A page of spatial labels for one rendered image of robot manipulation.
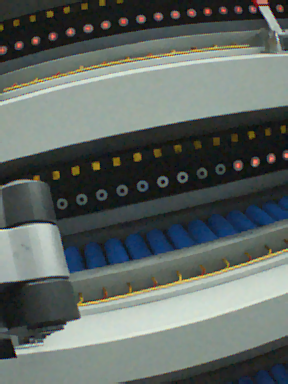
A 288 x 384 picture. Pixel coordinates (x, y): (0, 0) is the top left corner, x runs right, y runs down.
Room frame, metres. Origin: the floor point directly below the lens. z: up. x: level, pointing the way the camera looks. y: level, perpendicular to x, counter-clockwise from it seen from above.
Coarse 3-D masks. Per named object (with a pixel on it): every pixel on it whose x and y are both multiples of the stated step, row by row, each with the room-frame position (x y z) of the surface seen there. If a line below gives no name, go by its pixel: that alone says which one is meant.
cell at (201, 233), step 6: (192, 222) 0.53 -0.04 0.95; (198, 222) 0.53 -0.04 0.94; (192, 228) 0.52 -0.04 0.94; (198, 228) 0.51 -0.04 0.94; (204, 228) 0.51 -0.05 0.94; (192, 234) 0.52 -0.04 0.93; (198, 234) 0.51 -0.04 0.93; (204, 234) 0.50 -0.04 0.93; (210, 234) 0.49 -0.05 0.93; (198, 240) 0.50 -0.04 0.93; (204, 240) 0.49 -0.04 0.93
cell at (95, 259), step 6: (90, 246) 0.52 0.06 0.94; (96, 246) 0.52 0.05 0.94; (84, 252) 0.52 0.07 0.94; (90, 252) 0.50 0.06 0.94; (96, 252) 0.50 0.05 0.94; (102, 252) 0.51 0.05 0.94; (90, 258) 0.49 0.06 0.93; (96, 258) 0.48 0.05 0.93; (102, 258) 0.49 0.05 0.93; (90, 264) 0.48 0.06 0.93; (96, 264) 0.47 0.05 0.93; (102, 264) 0.47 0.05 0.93
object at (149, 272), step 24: (216, 240) 0.46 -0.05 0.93; (240, 240) 0.45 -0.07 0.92; (264, 240) 0.46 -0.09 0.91; (120, 264) 0.45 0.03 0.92; (144, 264) 0.45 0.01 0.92; (168, 264) 0.45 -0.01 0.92; (192, 264) 0.45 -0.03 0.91; (216, 264) 0.46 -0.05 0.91; (96, 288) 0.44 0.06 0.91; (120, 288) 0.45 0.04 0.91; (144, 288) 0.45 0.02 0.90
